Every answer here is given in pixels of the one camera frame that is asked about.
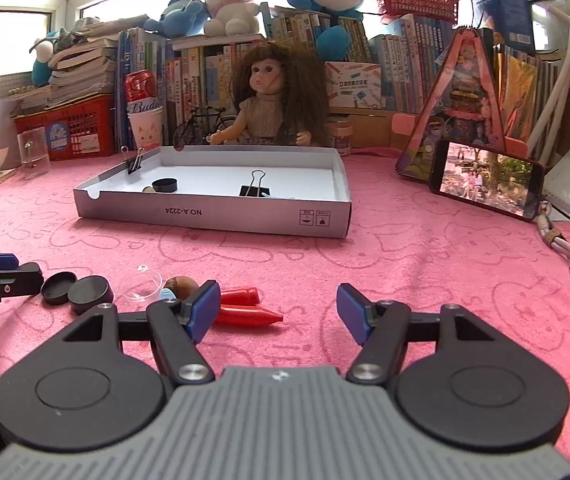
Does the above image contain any black round lid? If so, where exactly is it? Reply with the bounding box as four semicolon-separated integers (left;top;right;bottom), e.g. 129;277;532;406
40;271;77;307
151;178;178;193

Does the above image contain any clear plastic dome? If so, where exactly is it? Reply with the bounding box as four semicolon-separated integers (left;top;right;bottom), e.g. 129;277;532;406
117;263;163;304

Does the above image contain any black round tin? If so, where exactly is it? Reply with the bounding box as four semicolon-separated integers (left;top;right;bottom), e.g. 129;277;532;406
67;275;114;316

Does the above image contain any large black binder clip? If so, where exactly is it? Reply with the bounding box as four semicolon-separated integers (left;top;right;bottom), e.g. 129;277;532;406
239;169;271;197

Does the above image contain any clear acrylic block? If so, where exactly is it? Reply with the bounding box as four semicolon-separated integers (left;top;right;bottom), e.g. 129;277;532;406
17;127;51;180

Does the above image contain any pink bath towel mat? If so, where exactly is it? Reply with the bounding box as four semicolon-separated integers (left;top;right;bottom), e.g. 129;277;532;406
0;154;570;459

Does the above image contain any binder clip on tray edge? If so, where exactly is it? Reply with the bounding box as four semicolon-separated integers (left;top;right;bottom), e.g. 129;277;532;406
120;145;145;174

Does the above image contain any white cardboard tray box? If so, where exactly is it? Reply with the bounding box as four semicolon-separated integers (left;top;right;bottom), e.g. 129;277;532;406
74;145;352;240

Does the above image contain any red plastic basket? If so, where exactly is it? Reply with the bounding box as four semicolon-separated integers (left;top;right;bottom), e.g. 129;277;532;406
13;93;115;162

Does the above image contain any black smartphone playing video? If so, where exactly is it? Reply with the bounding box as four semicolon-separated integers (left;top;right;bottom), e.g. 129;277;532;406
428;140;544;222

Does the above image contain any white paper cup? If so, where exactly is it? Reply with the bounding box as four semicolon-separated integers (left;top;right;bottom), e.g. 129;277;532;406
128;107;163;151

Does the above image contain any miniature black bicycle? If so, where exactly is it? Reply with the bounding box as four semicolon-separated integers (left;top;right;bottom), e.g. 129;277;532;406
172;106;236;150

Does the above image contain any small pink jar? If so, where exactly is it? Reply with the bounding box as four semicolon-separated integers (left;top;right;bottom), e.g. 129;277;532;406
325;117;353;156

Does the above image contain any blue penguin plush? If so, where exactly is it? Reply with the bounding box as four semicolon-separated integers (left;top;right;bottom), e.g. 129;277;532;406
29;32;58;87

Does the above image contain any stack of books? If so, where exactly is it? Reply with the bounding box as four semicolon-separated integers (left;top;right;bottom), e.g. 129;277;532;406
46;14;148;107

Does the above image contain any red Budweiser can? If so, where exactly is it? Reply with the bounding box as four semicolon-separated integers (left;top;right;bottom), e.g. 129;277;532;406
124;70;159;115

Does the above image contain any pink triangular dollhouse box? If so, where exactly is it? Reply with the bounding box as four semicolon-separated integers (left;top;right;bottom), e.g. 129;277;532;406
396;27;527;181

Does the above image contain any white pipe stand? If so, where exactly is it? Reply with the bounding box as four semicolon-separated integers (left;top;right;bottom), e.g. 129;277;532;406
526;4;570;158

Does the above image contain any label sticker box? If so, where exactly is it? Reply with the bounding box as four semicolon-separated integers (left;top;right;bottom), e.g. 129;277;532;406
325;62;381;110

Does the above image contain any brown haired doll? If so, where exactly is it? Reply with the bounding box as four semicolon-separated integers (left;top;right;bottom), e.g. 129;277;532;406
207;41;328;148

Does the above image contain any small blue plush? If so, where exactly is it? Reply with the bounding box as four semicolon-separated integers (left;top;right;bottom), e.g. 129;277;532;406
143;0;209;39

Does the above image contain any white pink bunny plush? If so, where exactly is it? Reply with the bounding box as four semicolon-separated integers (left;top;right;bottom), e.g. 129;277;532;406
204;0;259;37

